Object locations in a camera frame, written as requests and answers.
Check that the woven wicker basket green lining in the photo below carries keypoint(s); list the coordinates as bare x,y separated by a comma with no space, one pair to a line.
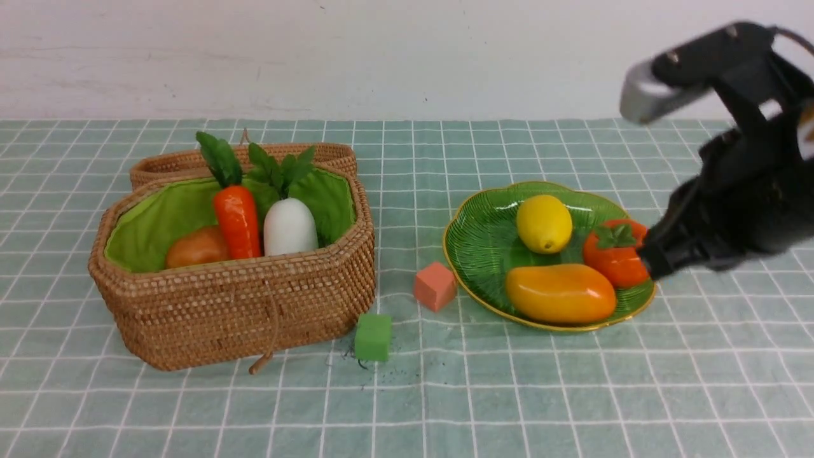
214,313

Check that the woven wicker basket lid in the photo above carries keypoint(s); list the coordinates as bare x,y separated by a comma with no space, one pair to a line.
190,164

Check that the brown toy potato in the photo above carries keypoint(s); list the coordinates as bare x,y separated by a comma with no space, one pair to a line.
205,245

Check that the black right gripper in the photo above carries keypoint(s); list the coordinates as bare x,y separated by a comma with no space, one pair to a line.
742,178

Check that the white toy radish green leaves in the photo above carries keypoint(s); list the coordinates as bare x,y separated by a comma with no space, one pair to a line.
288,225

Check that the purple toy eggplant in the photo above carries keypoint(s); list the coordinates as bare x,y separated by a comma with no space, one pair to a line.
777,233

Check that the orange toy persimmon green leaf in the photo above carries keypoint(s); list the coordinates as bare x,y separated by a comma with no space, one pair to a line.
611,249

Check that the salmon pink foam cube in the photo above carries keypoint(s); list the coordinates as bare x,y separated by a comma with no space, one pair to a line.
435,286

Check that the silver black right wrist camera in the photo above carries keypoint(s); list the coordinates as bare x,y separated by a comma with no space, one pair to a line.
737,62

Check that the orange yellow toy mango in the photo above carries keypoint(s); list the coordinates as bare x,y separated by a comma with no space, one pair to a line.
564,294

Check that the orange toy carrot green leaves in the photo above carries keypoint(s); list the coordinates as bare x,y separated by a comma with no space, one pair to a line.
234,204

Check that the yellow toy lemon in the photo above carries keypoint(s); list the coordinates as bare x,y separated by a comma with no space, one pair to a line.
544,224

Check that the green foam cube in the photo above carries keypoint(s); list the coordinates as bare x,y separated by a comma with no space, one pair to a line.
372,337

